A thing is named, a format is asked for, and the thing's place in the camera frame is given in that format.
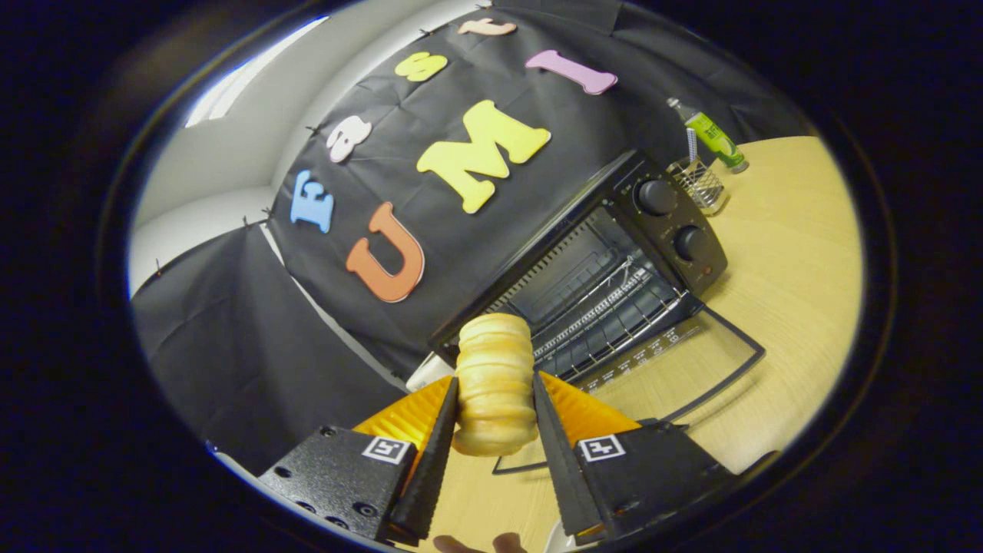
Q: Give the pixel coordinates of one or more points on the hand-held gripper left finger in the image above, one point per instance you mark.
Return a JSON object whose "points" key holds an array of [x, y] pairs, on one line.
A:
{"points": [[434, 468]]}

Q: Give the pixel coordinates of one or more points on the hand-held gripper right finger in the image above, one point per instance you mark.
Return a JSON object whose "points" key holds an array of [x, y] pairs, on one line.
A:
{"points": [[561, 468]]}

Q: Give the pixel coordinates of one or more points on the golden ridged bread roll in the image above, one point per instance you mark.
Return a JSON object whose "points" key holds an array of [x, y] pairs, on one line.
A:
{"points": [[495, 384]]}

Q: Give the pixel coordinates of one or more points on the black toaster oven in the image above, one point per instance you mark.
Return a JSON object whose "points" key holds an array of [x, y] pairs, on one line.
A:
{"points": [[695, 265]]}

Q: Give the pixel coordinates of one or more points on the white pop-up toaster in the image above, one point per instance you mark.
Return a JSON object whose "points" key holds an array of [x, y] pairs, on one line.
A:
{"points": [[430, 375]]}

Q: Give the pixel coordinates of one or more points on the striped drinking straw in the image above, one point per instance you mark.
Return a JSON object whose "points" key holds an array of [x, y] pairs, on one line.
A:
{"points": [[692, 146]]}

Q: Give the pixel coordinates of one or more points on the green label drink bottle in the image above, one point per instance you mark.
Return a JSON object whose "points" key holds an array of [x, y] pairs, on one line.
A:
{"points": [[714, 138]]}

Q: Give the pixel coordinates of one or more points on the ceiling light panel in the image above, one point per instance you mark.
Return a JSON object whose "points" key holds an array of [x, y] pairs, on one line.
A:
{"points": [[246, 73]]}

